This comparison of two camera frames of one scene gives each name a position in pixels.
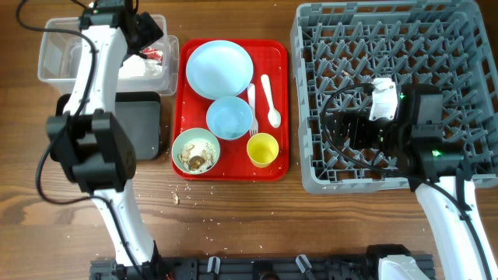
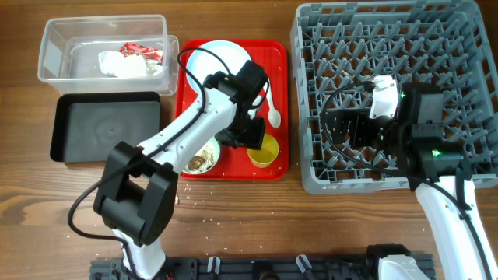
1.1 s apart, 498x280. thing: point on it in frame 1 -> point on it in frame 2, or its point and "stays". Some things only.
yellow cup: [262, 148] stays
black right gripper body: [366, 134] stays
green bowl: [195, 151] stays
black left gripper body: [149, 32] -> [245, 131]
